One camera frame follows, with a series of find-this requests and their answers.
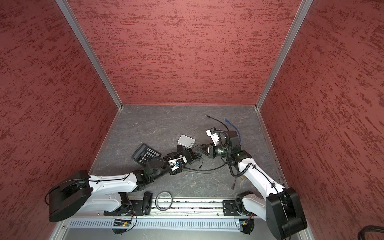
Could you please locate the black calculator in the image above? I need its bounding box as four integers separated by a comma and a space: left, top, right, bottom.
131, 144, 161, 166

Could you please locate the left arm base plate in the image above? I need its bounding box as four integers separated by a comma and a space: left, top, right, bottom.
104, 200, 143, 216

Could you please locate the black network switch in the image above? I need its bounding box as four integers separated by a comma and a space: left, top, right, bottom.
177, 145, 196, 165

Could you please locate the black cable ring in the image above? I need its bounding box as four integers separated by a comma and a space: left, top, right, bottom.
154, 191, 174, 212

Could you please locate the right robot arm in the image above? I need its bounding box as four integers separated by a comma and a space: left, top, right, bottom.
204, 128, 308, 240

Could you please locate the black ethernet cable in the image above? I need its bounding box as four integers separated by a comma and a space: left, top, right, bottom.
182, 114, 235, 173

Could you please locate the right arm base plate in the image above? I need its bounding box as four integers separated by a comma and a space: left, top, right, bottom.
222, 199, 252, 217

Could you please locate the aluminium front rail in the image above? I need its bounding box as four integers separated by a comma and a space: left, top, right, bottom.
61, 196, 305, 219

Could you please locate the blue ethernet cable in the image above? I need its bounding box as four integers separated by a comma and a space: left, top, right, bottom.
224, 119, 242, 139

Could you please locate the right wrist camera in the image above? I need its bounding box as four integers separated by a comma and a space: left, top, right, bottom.
206, 128, 222, 146

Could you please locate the black power adapter with cable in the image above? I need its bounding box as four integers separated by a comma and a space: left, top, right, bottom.
192, 144, 209, 170

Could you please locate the white small network switch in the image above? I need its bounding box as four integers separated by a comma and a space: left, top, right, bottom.
178, 135, 196, 148

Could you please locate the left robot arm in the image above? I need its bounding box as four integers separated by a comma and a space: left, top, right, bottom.
45, 144, 196, 223

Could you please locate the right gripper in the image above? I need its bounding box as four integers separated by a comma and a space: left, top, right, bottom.
198, 141, 232, 159

